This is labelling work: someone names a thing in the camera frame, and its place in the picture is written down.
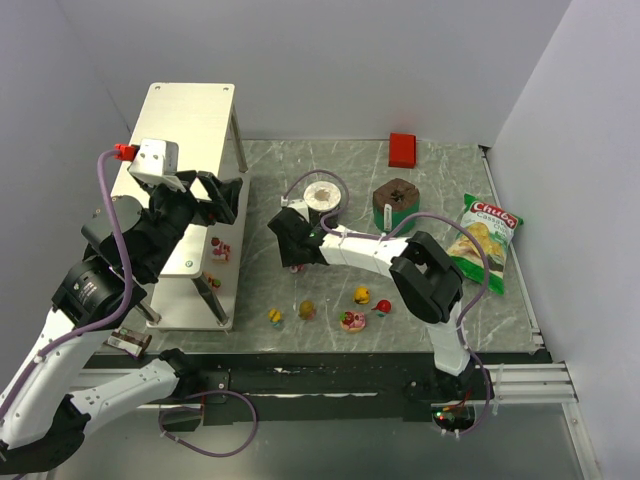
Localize black and white tape roll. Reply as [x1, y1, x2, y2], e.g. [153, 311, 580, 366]
[302, 181, 342, 229]

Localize pink donut toy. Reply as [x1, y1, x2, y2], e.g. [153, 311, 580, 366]
[340, 311, 367, 333]

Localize red block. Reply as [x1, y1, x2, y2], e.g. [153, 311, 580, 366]
[388, 132, 417, 169]

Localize brown and green cup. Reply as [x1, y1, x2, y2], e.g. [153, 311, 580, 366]
[372, 178, 420, 233]

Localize yellow bee toy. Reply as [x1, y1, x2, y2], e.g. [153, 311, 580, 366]
[268, 308, 282, 326]

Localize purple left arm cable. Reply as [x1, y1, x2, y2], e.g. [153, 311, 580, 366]
[0, 147, 135, 421]

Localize strawberry cake toy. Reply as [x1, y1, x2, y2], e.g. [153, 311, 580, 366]
[210, 237, 231, 263]

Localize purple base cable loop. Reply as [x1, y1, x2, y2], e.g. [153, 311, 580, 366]
[158, 389, 260, 459]

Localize green chips bag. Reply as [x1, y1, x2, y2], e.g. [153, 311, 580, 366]
[447, 193, 524, 295]

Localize brown snack bar wrapper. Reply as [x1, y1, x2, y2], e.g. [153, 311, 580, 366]
[105, 327, 152, 359]

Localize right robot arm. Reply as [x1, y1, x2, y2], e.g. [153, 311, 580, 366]
[268, 207, 471, 377]

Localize yellow pink lion toy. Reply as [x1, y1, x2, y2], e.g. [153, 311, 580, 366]
[203, 272, 222, 290]

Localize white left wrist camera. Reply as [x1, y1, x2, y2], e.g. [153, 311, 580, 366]
[128, 139, 185, 192]

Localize olive round toy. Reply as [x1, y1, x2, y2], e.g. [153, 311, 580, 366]
[298, 300, 316, 320]

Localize yellow duck toy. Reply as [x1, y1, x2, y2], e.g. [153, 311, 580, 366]
[353, 286, 371, 305]

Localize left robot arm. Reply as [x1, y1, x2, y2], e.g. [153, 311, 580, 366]
[1, 171, 243, 475]

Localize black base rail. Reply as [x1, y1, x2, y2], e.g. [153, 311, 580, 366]
[137, 351, 496, 427]

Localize white two-tier shelf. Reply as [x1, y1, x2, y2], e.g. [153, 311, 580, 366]
[130, 82, 250, 332]

